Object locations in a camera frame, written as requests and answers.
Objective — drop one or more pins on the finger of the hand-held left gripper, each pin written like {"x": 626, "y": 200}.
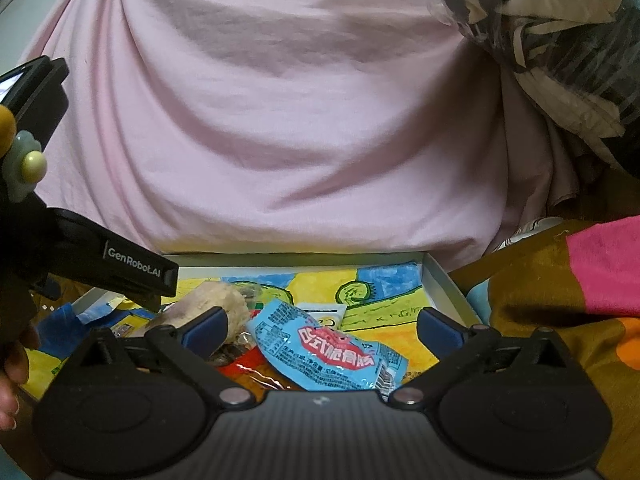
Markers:
{"x": 145, "y": 301}

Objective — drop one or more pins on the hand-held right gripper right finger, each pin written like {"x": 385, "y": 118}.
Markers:
{"x": 440, "y": 332}

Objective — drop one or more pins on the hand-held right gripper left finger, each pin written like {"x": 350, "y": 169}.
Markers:
{"x": 205, "y": 331}

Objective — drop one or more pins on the rice cracker packet yellow label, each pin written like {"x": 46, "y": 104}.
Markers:
{"x": 210, "y": 310}

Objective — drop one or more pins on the grey shallow box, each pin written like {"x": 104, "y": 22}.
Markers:
{"x": 450, "y": 290}

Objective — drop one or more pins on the red snack packet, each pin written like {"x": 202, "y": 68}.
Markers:
{"x": 245, "y": 367}

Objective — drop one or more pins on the white portrait snack packet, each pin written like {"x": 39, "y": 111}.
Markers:
{"x": 320, "y": 316}

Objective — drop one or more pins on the light blue snack packet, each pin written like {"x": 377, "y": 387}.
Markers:
{"x": 325, "y": 355}

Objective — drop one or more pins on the person's left hand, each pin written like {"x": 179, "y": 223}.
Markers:
{"x": 15, "y": 365}

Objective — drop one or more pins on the pale tape piece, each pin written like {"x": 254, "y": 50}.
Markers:
{"x": 119, "y": 303}

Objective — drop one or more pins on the flower and bead charm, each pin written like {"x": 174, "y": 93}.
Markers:
{"x": 27, "y": 162}

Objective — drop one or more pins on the colourful striped cartoon blanket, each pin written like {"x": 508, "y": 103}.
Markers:
{"x": 575, "y": 320}

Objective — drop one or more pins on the white printed cloth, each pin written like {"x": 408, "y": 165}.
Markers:
{"x": 530, "y": 229}

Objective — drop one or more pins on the pink sheet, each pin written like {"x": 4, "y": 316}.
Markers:
{"x": 275, "y": 110}

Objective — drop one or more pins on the clear bag of clothes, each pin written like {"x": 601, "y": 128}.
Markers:
{"x": 560, "y": 40}

